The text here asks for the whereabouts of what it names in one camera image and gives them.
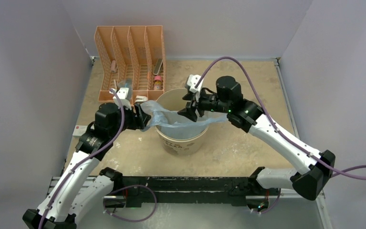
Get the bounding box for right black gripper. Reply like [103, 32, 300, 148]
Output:
[178, 87, 231, 123]

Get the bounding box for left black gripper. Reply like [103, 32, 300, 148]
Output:
[109, 102, 150, 138]

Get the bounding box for beige capybara trash bin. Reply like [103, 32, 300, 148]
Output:
[155, 88, 208, 156]

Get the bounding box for blue plastic trash bag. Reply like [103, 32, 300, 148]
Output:
[141, 100, 228, 140]

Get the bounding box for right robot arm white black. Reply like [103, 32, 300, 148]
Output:
[178, 75, 336, 200]

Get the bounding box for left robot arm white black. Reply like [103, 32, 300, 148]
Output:
[22, 103, 151, 229]

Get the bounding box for white stapler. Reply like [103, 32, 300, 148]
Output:
[134, 95, 148, 103]

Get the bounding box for pink cartoon bottle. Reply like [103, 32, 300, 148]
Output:
[153, 75, 163, 90]

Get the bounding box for grey pen case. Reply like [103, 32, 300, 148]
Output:
[152, 58, 163, 75]

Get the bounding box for pink plastic file organizer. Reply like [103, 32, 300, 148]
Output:
[94, 25, 167, 103]

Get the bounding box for white red small box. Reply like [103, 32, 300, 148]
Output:
[72, 125, 87, 137]

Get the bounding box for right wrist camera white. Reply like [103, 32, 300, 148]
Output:
[185, 74, 203, 94]

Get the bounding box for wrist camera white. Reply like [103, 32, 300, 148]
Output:
[109, 87, 132, 110]
[185, 74, 203, 94]

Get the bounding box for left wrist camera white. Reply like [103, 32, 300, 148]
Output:
[109, 87, 132, 110]

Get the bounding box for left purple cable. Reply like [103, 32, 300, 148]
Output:
[38, 88, 126, 229]

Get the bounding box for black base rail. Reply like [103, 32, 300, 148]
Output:
[99, 169, 279, 208]

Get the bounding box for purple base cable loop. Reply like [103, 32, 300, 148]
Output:
[102, 185, 157, 223]

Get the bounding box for aluminium frame rail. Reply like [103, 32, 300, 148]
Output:
[38, 176, 334, 229]

